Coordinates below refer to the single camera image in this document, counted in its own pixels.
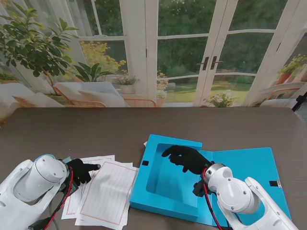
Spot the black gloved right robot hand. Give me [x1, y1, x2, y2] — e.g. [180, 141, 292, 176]
[162, 145, 214, 175]

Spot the red left arm cable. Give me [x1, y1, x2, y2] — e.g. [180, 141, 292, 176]
[28, 167, 74, 230]

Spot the black tripod stand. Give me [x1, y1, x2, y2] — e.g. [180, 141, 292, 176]
[291, 94, 307, 113]

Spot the printed garden window backdrop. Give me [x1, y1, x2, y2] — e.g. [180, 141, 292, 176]
[0, 0, 307, 127]

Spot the grey left arm cable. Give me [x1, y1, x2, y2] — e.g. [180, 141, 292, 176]
[49, 201, 63, 230]

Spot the red-lined white paper sheet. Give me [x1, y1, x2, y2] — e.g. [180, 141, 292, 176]
[102, 160, 134, 170]
[61, 155, 115, 220]
[75, 161, 140, 227]

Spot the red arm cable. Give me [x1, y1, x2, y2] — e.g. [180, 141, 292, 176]
[201, 167, 226, 230]
[28, 167, 74, 230]

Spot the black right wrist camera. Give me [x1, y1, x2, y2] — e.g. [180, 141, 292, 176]
[193, 181, 207, 197]

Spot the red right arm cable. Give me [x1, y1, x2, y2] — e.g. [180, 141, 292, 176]
[201, 167, 226, 230]

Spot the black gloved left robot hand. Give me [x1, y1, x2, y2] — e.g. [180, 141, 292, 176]
[66, 158, 101, 184]

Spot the blue-backed white label roll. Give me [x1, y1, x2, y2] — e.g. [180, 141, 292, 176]
[35, 154, 72, 164]

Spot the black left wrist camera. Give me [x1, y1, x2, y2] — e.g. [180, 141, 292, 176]
[64, 181, 79, 193]

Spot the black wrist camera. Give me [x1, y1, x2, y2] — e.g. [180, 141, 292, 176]
[64, 181, 79, 193]
[193, 181, 207, 197]

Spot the blue plastic file box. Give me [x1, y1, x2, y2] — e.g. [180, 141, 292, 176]
[129, 134, 292, 227]

